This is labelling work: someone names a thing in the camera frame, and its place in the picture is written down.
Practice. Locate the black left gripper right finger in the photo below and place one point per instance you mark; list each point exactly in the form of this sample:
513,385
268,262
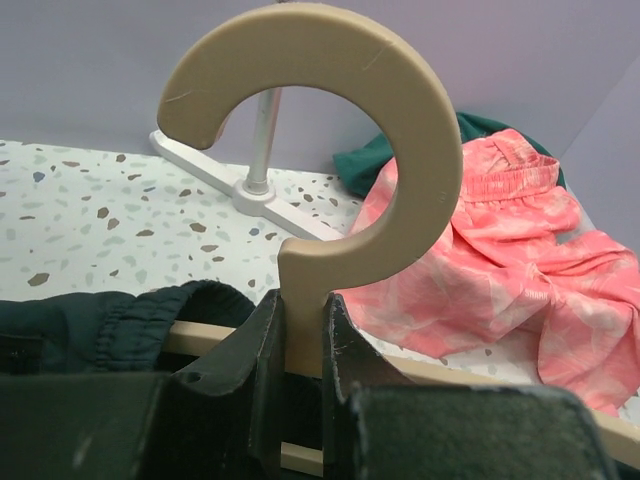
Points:
379,424

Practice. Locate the white metal clothes rack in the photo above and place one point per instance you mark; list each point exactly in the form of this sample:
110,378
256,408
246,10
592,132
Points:
251,194

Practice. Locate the dark navy shorts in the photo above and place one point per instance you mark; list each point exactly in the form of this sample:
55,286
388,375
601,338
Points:
111,331

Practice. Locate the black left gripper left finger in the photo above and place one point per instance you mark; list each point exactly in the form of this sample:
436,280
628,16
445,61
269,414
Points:
219,417

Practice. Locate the pink patterned shorts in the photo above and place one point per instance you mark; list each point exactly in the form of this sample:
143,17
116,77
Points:
512,257

